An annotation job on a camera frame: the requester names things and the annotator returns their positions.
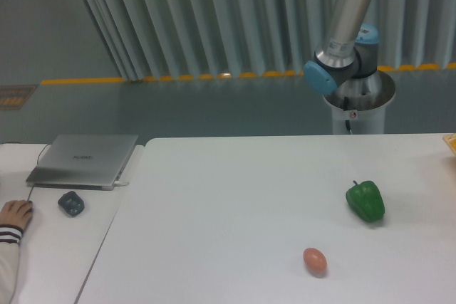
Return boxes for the silver closed laptop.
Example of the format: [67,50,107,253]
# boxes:
[26,135,138,190]

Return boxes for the yellow basket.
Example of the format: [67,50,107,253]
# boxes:
[442,133,456,154]

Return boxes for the person's hand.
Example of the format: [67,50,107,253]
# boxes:
[0,200,29,231]

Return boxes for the small black plastic part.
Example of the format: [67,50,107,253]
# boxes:
[58,191,85,217]

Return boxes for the green bell pepper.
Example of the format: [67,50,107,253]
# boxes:
[346,180,385,223]

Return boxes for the brown egg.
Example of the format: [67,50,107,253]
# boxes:
[303,247,328,276]

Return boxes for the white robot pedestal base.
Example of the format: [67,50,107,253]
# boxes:
[323,70,396,135]

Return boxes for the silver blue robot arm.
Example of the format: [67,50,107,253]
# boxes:
[304,0,379,95]

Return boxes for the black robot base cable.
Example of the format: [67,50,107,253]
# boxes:
[343,95,353,135]

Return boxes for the black mouse cable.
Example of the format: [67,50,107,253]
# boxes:
[26,142,53,202]

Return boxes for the white pleated curtain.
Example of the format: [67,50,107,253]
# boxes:
[85,0,455,81]

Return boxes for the forearm in white sleeve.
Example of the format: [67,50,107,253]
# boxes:
[1,224,23,303]

